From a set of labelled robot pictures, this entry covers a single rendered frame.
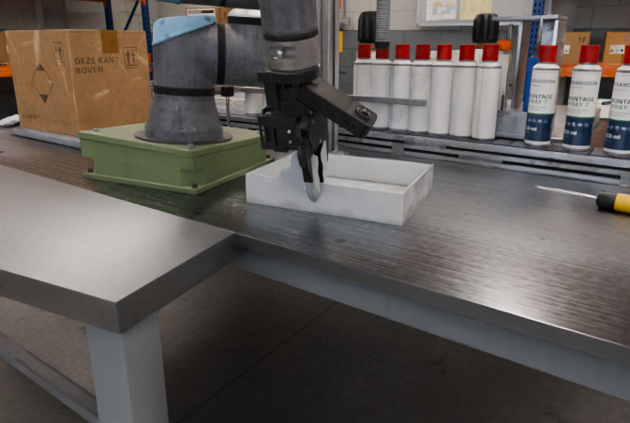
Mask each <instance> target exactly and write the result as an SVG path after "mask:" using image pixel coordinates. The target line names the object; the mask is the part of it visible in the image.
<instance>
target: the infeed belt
mask: <svg viewBox="0 0 630 423"><path fill-rule="evenodd" d="M217 111H218V113H219V114H226V109H220V108H217ZM231 115H236V116H244V117H253V118H257V116H258V115H246V114H245V111H239V110H231ZM370 131H377V132H385V133H394V134H402V135H410V136H418V137H427V138H435V139H444V140H451V141H460V142H468V143H477V144H493V145H500V146H509V147H517V148H526V149H534V150H542V151H550V152H559V153H567V154H576V155H584V156H592V157H600V158H609V159H625V160H630V156H628V157H621V156H612V155H608V154H605V153H603V149H604V148H597V147H595V148H594V147H590V150H589V151H583V152H579V151H570V150H565V149H562V144H553V143H550V146H547V147H535V146H528V145H525V144H524V140H517V139H508V138H499V137H495V140H493V141H477V140H473V139H471V138H453V137H450V136H449V135H447V136H435V135H429V134H427V133H410V132H408V130H407V131H393V130H389V129H374V128H372V129H371V130H370Z"/></svg>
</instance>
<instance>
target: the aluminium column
mask: <svg viewBox="0 0 630 423"><path fill-rule="evenodd" d="M316 4H317V16H318V29H319V38H320V50H321V62H320V71H321V75H320V76H319V77H320V78H321V79H323V80H324V81H326V82H328V83H330V84H331V85H333V86H334V87H335V88H337V89H338V64H339V0H316ZM327 119H328V118H327ZM328 132H329V152H328V154H335V153H337V152H338V124H336V123H335V122H333V121H331V120H330V119H328Z"/></svg>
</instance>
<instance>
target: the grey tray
mask: <svg viewBox="0 0 630 423"><path fill-rule="evenodd" d="M291 160H292V155H289V156H287V157H284V158H282V159H278V160H276V161H274V162H271V163H269V164H266V165H264V166H262V167H260V168H258V169H256V170H253V171H251V172H248V173H246V190H247V202H248V203H254V204H265V205H272V206H277V207H284V208H290V209H295V210H302V211H307V212H314V213H320V214H326V215H332V216H338V217H344V218H350V219H361V220H368V221H374V222H379V223H386V224H392V225H398V226H402V225H403V223H404V222H405V221H406V220H407V219H408V218H409V216H410V215H411V214H412V213H413V212H414V211H415V209H416V208H417V207H418V206H419V205H420V204H421V203H422V202H423V201H424V200H425V199H426V198H427V196H428V195H429V194H430V193H431V192H432V178H433V165H434V164H428V163H419V162H409V161H400V160H391V159H373V158H363V157H354V156H345V155H336V154H328V162H327V173H326V179H325V183H321V182H320V189H321V194H320V196H319V198H318V200H317V201H316V203H313V202H312V201H311V200H310V199H309V198H308V194H307V192H306V191H305V190H304V189H300V188H298V187H296V186H293V185H290V184H287V183H285V182H283V181H282V180H281V178H280V172H281V171H282V170H284V169H286V168H289V167H291V166H292V165H291Z"/></svg>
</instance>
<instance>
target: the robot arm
mask: <svg viewBox="0 0 630 423"><path fill-rule="evenodd" d="M157 1H161V2H167V3H174V4H176V5H180V4H191V5H202V6H213V7H224V8H233V10H232V11H231V12H230V13H229V14H228V23H227V24H219V23H216V22H217V20H216V17H215V16H213V15H191V16H175V17H166V18H161V19H158V20H157V21H156V22H155V23H154V27H153V42H152V46H153V72H154V98H153V101H152V104H151V108H150V111H149V114H148V118H147V122H145V126H144V130H145V135H146V136H148V137H150V138H155V139H160V140H167V141H180V142H198V141H211V140H216V139H219V138H222V137H223V127H222V124H220V120H219V115H218V108H217V105H216V102H215V85H231V86H250V87H260V88H264V92H265V98H266V106H265V107H264V108H263V109H262V112H261V113H260V114H259V115H258V116H257V118H258V125H259V132H260V137H261V144H262V149H271V150H274V152H283V153H287V151H288V150H297V151H295V152H294V153H293V154H292V160H291V165H292V166H291V167H289V168H286V169H284V170H282V171H281V172H280V178H281V180H282V181H283V182H285V183H287V184H290V185H293V186H296V187H298V188H300V189H304V190H305V191H306V192H307V196H308V198H309V199H310V200H311V201H312V202H313V203H316V201H317V200H318V198H319V196H320V194H321V189H320V182H321V183H325V179H326V173H327V162H328V152H329V132H328V119H330V120H331V121H333V122H335V123H336V124H338V125H339V126H341V127H342V128H345V129H346V130H348V131H349V132H350V133H352V134H353V135H355V136H356V137H358V138H359V139H364V138H365V137H366V136H367V135H368V133H369V132H370V130H371V129H372V127H373V125H374V124H375V122H376V120H377V114H376V113H374V112H373V111H371V110H370V109H369V108H367V107H366V106H364V105H362V104H361V103H359V102H358V101H356V100H355V99H353V98H351V97H349V96H348V95H346V94H344V93H343V92H341V91H340V90H338V89H337V88H335V87H334V86H333V85H331V84H330V83H328V82H326V81H324V80H323V79H321V78H320V77H319V76H320V75H321V71H320V62H321V50H320V38H319V29H318V16H317V4H316V0H157ZM267 112H269V113H267ZM327 118H328V119H327ZM262 126H263V128H264V135H265V142H264V141H263V129H262Z"/></svg>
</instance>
